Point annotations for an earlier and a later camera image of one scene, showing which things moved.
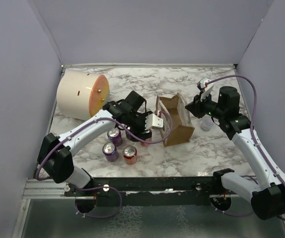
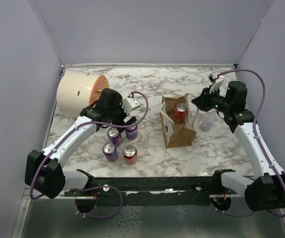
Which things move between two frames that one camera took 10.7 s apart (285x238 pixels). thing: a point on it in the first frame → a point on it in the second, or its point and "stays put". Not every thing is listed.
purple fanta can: x=115 y=135 stays put
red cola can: x=144 y=144 → x=180 y=112
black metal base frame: x=151 y=191 stays put
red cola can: x=130 y=153 stays put
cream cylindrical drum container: x=82 y=95 stays put
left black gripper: x=138 y=134 → x=119 y=104
